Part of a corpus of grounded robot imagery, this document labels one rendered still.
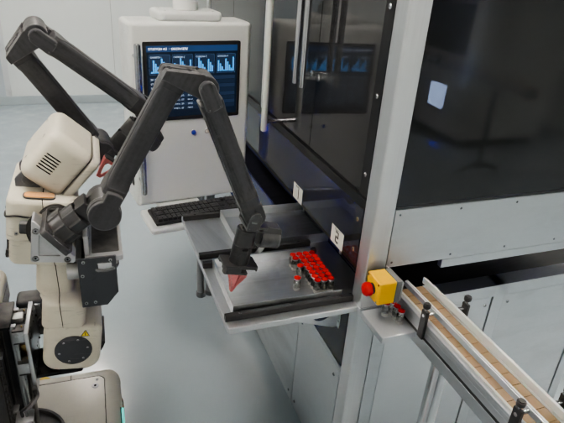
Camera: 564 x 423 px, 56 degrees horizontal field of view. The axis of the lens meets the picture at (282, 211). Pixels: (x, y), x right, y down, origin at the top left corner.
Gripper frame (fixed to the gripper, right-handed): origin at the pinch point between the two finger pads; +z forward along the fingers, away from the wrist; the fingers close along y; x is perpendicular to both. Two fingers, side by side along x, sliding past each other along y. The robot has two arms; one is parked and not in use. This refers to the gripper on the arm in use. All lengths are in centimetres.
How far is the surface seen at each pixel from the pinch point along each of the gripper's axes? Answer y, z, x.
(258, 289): 11.1, 3.2, 4.7
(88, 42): -15, 23, 544
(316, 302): 24.4, -1.1, -7.8
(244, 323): 2.6, 5.4, -9.5
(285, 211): 38, -3, 54
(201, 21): -2, -63, 91
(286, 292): 18.8, 1.6, 1.3
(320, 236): 40.7, -5.5, 28.2
